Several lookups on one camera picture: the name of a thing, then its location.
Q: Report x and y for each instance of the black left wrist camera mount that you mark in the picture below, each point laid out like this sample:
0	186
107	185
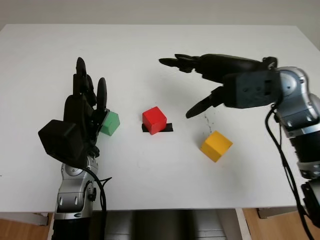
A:
62	142

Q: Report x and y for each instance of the grey robot torso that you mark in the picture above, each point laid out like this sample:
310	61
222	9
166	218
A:
162	225

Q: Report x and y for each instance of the yellow wooden cube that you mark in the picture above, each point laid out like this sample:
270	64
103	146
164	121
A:
216	146

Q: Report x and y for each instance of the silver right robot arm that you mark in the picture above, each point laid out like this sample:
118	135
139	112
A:
297	105

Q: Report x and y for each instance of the black tape strip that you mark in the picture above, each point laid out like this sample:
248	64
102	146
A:
168	128

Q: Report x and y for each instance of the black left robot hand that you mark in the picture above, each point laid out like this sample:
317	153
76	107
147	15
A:
80	110

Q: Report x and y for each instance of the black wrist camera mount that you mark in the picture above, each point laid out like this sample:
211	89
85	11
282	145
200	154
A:
62	142
250	90

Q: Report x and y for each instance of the red wooden cube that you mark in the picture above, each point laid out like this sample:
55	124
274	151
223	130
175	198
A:
153	120

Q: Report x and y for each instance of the green wooden cube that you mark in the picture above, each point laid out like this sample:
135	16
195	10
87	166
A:
111	123

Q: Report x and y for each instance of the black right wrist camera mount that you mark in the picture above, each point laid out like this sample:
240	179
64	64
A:
250	90

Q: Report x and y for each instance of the brown cardboard box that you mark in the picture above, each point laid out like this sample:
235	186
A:
277	212

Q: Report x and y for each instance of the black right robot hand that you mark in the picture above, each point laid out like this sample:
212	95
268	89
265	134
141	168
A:
225	65

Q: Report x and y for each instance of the white table leg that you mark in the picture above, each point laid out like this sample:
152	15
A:
242	225

